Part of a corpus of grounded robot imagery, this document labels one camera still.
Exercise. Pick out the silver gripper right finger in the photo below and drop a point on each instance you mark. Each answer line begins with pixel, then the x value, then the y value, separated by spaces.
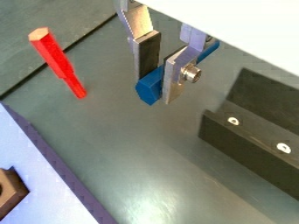
pixel 181 65

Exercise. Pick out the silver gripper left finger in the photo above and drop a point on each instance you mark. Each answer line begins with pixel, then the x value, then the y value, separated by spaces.
pixel 143 38

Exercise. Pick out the blue hexagonal peg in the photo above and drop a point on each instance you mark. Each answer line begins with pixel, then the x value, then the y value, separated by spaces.
pixel 150 86

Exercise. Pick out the black angled fixture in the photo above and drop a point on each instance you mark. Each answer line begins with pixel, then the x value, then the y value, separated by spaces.
pixel 256 129

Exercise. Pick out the red hexagonal peg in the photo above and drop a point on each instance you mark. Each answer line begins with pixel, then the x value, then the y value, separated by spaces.
pixel 49 48

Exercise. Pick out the purple base block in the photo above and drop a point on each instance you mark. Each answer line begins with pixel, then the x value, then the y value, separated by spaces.
pixel 58 199

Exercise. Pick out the brown L-shaped bracket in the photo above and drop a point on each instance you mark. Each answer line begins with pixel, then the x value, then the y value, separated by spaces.
pixel 13 191

